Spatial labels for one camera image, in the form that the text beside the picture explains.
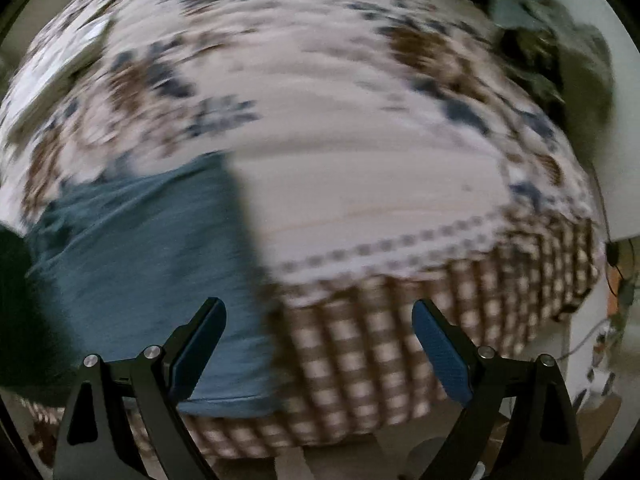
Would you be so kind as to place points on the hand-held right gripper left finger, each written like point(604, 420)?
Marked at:
point(197, 355)

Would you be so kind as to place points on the blue jeans pants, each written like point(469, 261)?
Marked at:
point(150, 260)

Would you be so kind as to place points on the grey crumpled clothes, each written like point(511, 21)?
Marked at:
point(510, 5)

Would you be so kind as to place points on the floral bed quilt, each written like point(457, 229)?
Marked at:
point(325, 110)

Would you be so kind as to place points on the white headboard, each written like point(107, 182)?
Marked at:
point(620, 135)

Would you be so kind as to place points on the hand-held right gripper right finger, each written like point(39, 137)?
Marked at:
point(445, 355)

